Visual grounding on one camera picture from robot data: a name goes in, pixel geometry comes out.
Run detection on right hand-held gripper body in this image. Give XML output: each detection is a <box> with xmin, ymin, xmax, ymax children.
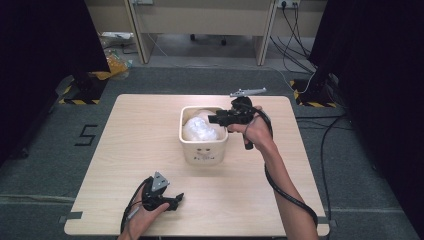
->
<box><xmin>216</xmin><ymin>87</ymin><xmax>268</xmax><ymax>151</ymax></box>

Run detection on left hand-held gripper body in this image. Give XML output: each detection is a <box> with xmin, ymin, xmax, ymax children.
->
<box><xmin>141</xmin><ymin>171</ymin><xmax>178</xmax><ymax>212</ymax></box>

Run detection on white plastic bag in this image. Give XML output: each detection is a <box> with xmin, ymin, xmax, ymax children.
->
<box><xmin>182</xmin><ymin>109</ymin><xmax>225</xmax><ymax>142</ymax></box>

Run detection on cream bin with face print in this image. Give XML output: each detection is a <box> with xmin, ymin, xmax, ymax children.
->
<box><xmin>178</xmin><ymin>105</ymin><xmax>230</xmax><ymax>167</ymax></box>

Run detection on person's right hand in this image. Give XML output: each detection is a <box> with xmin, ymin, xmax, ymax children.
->
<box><xmin>227</xmin><ymin>105</ymin><xmax>278</xmax><ymax>153</ymax></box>

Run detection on person's left hand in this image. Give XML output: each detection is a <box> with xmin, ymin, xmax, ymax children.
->
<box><xmin>123</xmin><ymin>184</ymin><xmax>171</xmax><ymax>235</ymax></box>

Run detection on stand base with striped tape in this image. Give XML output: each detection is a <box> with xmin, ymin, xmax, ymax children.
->
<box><xmin>289</xmin><ymin>77</ymin><xmax>338</xmax><ymax>109</ymax></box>
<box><xmin>57</xmin><ymin>73</ymin><xmax>110</xmax><ymax>106</ymax></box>

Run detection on beige wooden desk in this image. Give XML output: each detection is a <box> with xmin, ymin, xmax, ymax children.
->
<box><xmin>84</xmin><ymin>0</ymin><xmax>329</xmax><ymax>67</ymax></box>

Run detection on yellow plastic bag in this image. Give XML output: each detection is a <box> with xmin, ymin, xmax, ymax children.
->
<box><xmin>90</xmin><ymin>49</ymin><xmax>133</xmax><ymax>81</ymax></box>

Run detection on black curtain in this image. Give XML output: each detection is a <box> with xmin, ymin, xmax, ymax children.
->
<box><xmin>0</xmin><ymin>0</ymin><xmax>112</xmax><ymax>166</ymax></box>
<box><xmin>308</xmin><ymin>0</ymin><xmax>424</xmax><ymax>239</ymax></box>

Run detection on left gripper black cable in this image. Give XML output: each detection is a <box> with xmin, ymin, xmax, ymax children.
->
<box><xmin>119</xmin><ymin>177</ymin><xmax>154</xmax><ymax>234</ymax></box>

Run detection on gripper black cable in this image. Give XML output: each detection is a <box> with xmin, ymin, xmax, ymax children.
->
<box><xmin>244</xmin><ymin>105</ymin><xmax>320</xmax><ymax>230</ymax></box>
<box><xmin>119</xmin><ymin>177</ymin><xmax>154</xmax><ymax>234</ymax></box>

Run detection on thin white cable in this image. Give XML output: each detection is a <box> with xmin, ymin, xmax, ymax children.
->
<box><xmin>146</xmin><ymin>32</ymin><xmax>317</xmax><ymax>95</ymax></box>

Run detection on bundle of black power cables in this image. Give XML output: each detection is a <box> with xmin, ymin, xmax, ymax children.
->
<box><xmin>269</xmin><ymin>2</ymin><xmax>318</xmax><ymax>75</ymax></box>

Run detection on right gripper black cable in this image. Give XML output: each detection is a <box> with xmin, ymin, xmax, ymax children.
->
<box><xmin>244</xmin><ymin>105</ymin><xmax>320</xmax><ymax>230</ymax></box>

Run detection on black floor cable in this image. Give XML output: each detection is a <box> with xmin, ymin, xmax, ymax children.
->
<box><xmin>294</xmin><ymin>112</ymin><xmax>348</xmax><ymax>222</ymax></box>

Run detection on white wall socket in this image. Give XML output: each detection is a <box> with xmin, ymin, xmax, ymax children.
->
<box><xmin>276</xmin><ymin>0</ymin><xmax>302</xmax><ymax>10</ymax></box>

